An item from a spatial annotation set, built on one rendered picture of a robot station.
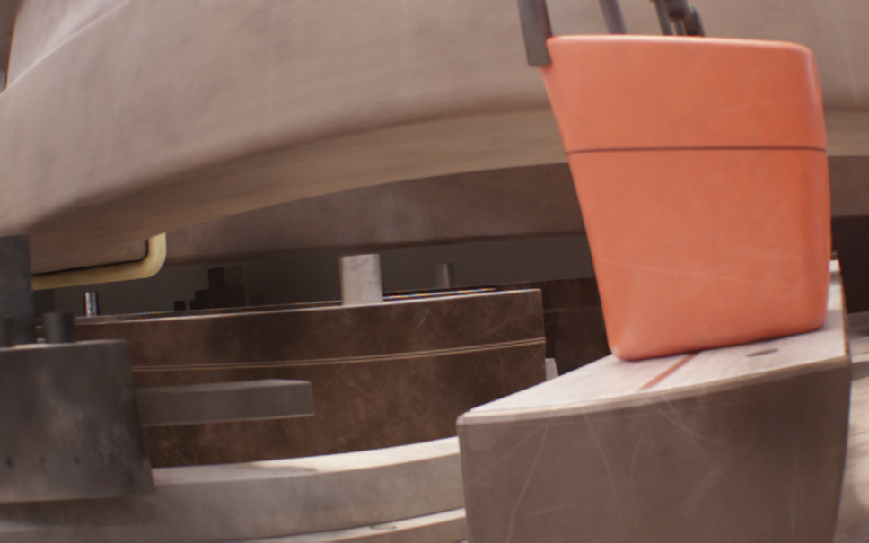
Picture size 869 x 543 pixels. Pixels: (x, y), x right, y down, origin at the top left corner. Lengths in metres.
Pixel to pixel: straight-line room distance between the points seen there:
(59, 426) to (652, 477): 1.19
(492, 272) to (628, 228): 6.29
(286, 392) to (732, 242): 1.49
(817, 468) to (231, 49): 1.00
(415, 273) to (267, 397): 4.88
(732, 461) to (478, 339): 2.51
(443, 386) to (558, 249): 4.01
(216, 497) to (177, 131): 0.65
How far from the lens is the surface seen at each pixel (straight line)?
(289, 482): 1.91
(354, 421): 2.78
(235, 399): 1.88
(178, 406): 1.81
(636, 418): 0.39
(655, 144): 0.50
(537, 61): 0.51
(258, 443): 2.71
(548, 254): 6.83
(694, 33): 0.65
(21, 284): 1.62
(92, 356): 1.55
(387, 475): 2.04
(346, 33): 1.20
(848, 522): 1.61
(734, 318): 0.51
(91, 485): 1.54
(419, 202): 5.04
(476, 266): 6.79
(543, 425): 0.40
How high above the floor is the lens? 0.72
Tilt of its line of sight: level
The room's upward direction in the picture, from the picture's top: 5 degrees counter-clockwise
